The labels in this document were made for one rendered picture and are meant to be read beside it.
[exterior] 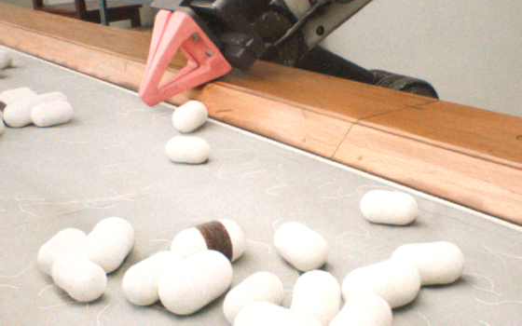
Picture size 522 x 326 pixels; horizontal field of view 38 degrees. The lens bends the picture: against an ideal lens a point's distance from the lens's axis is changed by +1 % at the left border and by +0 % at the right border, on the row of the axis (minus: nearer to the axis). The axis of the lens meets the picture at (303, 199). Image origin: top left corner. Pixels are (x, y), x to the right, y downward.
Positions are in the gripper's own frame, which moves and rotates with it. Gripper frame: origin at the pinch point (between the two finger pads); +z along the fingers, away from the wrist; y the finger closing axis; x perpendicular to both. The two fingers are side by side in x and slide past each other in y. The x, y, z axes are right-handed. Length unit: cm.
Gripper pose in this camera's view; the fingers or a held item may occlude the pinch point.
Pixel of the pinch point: (150, 94)
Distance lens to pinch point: 67.4
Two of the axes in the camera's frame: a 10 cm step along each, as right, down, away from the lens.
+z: -5.9, 7.8, -2.2
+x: 5.2, 5.7, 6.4
